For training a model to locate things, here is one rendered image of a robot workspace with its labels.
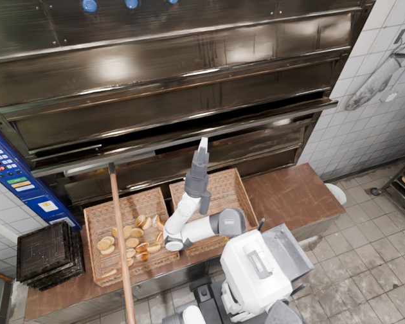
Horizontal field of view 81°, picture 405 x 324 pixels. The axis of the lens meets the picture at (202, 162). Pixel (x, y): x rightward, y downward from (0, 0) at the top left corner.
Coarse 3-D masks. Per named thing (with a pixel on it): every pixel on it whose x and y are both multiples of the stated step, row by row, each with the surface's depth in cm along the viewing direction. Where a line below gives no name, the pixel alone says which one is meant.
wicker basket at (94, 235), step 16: (144, 192) 175; (160, 192) 176; (96, 208) 169; (144, 208) 183; (160, 208) 189; (96, 224) 177; (112, 224) 182; (128, 224) 186; (96, 240) 173; (144, 240) 178; (96, 256) 163; (112, 256) 171; (160, 256) 171; (176, 256) 165; (96, 272) 155
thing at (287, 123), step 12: (288, 120) 176; (300, 120) 176; (228, 132) 168; (240, 132) 168; (252, 132) 168; (264, 132) 173; (180, 144) 160; (192, 144) 160; (216, 144) 165; (156, 156) 155; (108, 168) 149; (60, 180) 144
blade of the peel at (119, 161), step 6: (150, 150) 156; (126, 156) 153; (132, 156) 153; (138, 156) 150; (144, 156) 152; (102, 162) 150; (108, 162) 150; (114, 162) 147; (120, 162) 149; (78, 168) 147; (84, 168) 147; (90, 168) 144; (96, 168) 146; (66, 174) 142; (72, 174) 143
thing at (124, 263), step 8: (112, 176) 139; (112, 184) 136; (112, 192) 133; (120, 216) 124; (120, 224) 121; (120, 232) 118; (120, 240) 115; (120, 248) 113; (120, 256) 111; (128, 272) 107; (128, 280) 104; (128, 288) 102; (128, 296) 100; (128, 304) 98; (128, 312) 97; (128, 320) 95
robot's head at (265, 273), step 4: (252, 252) 81; (256, 252) 81; (248, 256) 81; (256, 256) 80; (252, 260) 80; (260, 260) 79; (252, 264) 80; (260, 264) 78; (256, 268) 79; (264, 268) 77; (268, 268) 79; (272, 268) 80; (256, 272) 78; (260, 272) 78; (264, 272) 77; (268, 272) 77; (260, 276) 77; (264, 276) 76; (268, 276) 81
